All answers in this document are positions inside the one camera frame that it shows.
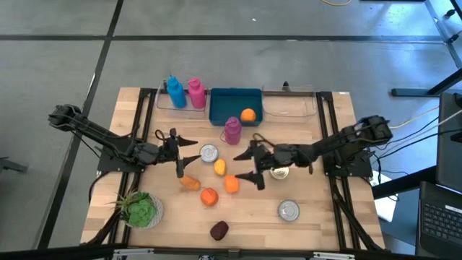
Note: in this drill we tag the orange blocky food toy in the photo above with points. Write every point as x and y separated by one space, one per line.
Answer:
231 183

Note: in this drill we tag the clear plastic bin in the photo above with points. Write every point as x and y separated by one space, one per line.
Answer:
160 106
288 106

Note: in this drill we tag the dark maroon food toy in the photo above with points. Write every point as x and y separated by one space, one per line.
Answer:
219 230

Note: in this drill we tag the potted green succulent plant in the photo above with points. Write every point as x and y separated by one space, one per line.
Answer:
140 213

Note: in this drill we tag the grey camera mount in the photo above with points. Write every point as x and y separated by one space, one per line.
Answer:
234 253

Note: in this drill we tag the pink squeeze bottle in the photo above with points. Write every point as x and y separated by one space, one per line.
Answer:
196 95

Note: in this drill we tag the black desk leg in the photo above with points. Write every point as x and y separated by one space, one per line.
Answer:
404 184

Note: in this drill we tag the red-orange tomato toy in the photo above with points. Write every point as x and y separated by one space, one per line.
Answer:
209 197

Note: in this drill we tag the round orange fruit toy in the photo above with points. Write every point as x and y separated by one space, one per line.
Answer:
248 115

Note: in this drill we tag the oblong orange-brown food toy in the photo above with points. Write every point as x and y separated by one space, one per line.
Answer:
190 183

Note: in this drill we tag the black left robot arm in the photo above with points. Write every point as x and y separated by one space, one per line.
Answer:
94 131

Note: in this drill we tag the black monitor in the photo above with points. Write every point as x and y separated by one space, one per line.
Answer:
449 144

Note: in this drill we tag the grey metal rack frame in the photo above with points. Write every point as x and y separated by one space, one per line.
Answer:
444 36

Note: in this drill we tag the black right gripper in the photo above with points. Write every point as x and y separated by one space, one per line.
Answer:
267 157

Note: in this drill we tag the blue squeeze bottle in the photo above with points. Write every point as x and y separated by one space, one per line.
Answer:
177 95

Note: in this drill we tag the dark table crossbar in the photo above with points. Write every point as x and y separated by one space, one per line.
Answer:
288 93

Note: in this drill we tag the grey chair base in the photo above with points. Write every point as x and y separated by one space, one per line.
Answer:
11 165

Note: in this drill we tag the black laptop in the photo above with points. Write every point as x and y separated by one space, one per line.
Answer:
440 220

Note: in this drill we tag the small black clamp knob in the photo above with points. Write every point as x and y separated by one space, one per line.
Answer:
165 86
286 86

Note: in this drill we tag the yellow food toy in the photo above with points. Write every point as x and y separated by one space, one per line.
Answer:
219 167

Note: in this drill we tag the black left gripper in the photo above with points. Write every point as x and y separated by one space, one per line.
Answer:
169 151

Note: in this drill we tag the black desk foot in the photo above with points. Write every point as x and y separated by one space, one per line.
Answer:
411 92

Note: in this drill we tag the silver-lid tin can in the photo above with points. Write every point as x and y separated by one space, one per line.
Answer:
288 210
208 153

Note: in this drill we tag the black frame beam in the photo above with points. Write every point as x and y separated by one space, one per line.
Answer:
54 252

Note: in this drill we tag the white box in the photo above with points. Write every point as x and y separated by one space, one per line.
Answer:
384 207

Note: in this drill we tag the silver metal bracket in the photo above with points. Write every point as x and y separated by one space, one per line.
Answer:
133 252
334 255

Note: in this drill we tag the teal plastic bin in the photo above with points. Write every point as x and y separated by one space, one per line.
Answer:
227 104

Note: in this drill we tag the gold-lid tin can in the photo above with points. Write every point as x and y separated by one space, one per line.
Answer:
279 174

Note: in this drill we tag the purple squeeze bottle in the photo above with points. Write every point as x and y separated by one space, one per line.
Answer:
232 131

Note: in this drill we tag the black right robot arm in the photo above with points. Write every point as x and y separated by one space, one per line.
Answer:
325 146

